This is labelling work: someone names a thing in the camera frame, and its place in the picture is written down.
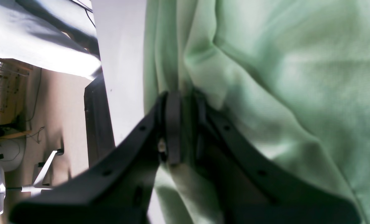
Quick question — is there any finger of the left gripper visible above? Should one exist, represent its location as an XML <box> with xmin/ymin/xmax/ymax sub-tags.
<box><xmin>9</xmin><ymin>91</ymin><xmax>181</xmax><ymax>224</ymax></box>
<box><xmin>192</xmin><ymin>92</ymin><xmax>361</xmax><ymax>224</ymax></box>

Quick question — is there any green polo shirt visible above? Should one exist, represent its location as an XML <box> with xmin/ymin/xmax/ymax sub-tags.
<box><xmin>143</xmin><ymin>0</ymin><xmax>370</xmax><ymax>224</ymax></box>

